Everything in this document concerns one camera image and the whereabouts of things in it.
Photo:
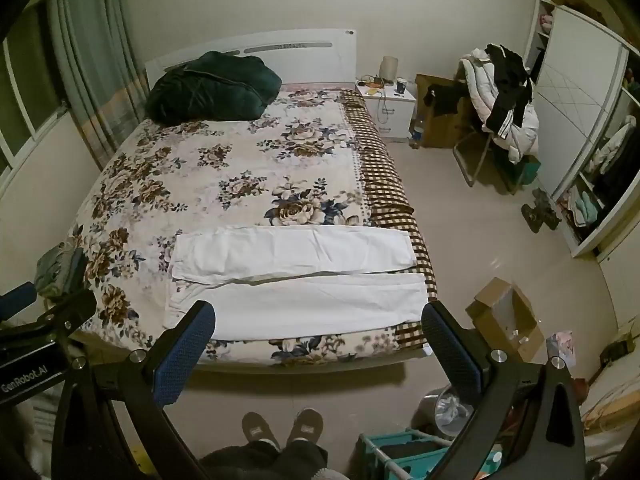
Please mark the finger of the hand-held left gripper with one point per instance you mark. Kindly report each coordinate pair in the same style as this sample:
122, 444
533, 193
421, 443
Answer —
70, 310
17, 300

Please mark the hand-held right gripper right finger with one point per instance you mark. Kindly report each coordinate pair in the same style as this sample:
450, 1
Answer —
452, 352

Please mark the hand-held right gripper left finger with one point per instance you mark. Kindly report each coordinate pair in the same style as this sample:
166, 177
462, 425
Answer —
184, 352

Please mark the white pants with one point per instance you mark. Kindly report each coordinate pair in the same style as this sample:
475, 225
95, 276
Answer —
300, 280

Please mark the folded green cloth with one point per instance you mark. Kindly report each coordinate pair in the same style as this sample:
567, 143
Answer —
55, 272

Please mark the metal trash bin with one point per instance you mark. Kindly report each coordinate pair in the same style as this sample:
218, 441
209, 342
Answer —
442, 412

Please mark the open cardboard box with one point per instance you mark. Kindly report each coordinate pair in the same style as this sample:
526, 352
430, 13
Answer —
505, 320

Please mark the person's left slipper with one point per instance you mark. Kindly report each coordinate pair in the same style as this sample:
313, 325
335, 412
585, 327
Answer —
260, 430

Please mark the person's slipper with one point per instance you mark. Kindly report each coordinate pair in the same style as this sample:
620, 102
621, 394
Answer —
260, 430
306, 425

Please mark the pink bag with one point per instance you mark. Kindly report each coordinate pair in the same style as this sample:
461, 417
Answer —
561, 347

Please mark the teal plastic basket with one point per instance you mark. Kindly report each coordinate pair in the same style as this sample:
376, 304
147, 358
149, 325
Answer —
400, 455

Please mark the person's legs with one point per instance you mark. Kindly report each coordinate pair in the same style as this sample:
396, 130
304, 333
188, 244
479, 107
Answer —
270, 462

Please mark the person's right slipper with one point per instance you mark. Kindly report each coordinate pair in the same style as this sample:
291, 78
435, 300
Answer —
306, 425

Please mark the dark shoes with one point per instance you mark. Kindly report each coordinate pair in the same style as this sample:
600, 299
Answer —
540, 210

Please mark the bed with floral blanket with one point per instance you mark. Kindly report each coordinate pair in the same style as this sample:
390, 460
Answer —
225, 175

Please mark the brown checkered bed sheet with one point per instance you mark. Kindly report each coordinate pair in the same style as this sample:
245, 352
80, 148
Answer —
385, 180

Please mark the white framed window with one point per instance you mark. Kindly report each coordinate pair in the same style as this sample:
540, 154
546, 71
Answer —
25, 105

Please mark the teal folded clothes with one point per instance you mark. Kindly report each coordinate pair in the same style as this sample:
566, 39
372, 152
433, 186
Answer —
584, 207

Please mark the green storage bin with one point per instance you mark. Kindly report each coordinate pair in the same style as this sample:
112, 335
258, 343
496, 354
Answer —
529, 170

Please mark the metal folding chair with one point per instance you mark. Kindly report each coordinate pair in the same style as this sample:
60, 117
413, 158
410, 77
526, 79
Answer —
472, 155

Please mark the plastic water bottle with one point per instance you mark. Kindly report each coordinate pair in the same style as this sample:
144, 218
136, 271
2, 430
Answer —
418, 132

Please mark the brown cardboard box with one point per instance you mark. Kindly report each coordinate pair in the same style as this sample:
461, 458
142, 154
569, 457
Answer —
442, 127

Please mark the white nightstand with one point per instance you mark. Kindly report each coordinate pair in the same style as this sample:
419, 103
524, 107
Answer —
395, 112

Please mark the black cloth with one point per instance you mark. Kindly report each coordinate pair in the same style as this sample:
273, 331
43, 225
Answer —
445, 97

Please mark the green curtain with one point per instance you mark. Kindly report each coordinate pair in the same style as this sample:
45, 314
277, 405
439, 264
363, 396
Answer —
95, 50

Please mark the white puffer jacket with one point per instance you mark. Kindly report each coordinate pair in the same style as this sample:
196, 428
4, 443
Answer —
482, 92

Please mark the dark green quilt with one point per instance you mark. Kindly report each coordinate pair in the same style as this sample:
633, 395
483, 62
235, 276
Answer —
210, 87

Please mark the dark cup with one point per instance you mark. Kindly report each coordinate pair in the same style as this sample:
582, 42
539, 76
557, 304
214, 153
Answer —
400, 86

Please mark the black striped garment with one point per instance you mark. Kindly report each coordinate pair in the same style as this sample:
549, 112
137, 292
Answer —
507, 85

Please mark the white wardrobe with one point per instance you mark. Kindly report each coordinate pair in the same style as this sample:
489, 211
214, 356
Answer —
575, 95

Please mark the beige table lamp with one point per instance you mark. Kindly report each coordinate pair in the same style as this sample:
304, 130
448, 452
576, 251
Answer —
389, 69

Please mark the white headboard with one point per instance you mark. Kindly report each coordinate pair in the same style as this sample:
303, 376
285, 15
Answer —
310, 55

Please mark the pink folded clothes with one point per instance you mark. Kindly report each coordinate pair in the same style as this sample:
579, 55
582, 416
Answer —
546, 21

